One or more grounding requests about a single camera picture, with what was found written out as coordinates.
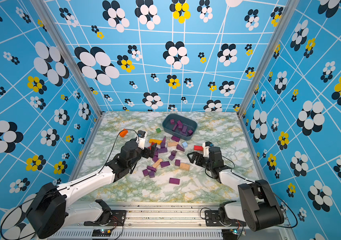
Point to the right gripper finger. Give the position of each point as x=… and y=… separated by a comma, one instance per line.
x=194, y=154
x=193, y=159

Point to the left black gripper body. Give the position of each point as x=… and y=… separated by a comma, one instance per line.
x=146, y=153

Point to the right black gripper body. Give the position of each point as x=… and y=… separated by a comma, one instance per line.
x=205, y=162

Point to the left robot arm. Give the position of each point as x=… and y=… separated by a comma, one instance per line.
x=55, y=207

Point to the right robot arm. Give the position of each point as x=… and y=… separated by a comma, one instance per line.
x=257, y=207

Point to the purple brick beside bin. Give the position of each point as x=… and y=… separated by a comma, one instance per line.
x=176, y=139

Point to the dark teal storage bin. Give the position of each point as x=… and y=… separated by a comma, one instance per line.
x=170, y=126

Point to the red rectangular brick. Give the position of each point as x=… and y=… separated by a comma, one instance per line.
x=198, y=148

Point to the natural wood large brick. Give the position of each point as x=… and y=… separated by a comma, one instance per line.
x=184, y=166

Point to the natural wood slanted brick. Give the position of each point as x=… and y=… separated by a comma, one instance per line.
x=157, y=163

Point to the purple wedge brick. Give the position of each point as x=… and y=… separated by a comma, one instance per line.
x=179, y=147

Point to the yellow long brick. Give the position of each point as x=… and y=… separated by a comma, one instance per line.
x=153, y=141

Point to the purple tall triangle brick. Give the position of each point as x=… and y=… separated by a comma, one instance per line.
x=163, y=143

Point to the purple long brick centre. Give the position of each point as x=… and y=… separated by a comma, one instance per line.
x=164, y=164

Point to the natural wood printed brick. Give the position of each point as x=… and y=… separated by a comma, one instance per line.
x=172, y=144

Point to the orange brick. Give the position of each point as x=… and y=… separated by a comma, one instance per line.
x=123, y=133

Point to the lone purple brick front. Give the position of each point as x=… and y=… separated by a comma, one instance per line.
x=174, y=181

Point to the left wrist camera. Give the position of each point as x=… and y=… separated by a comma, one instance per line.
x=141, y=139

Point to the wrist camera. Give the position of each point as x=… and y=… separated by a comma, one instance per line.
x=206, y=147
x=141, y=139

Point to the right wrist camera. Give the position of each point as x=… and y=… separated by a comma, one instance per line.
x=206, y=147

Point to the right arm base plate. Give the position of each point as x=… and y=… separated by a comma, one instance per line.
x=213, y=219

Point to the aluminium front rail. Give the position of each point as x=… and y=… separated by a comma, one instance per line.
x=167, y=221

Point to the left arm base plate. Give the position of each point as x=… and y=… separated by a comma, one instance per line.
x=111, y=218

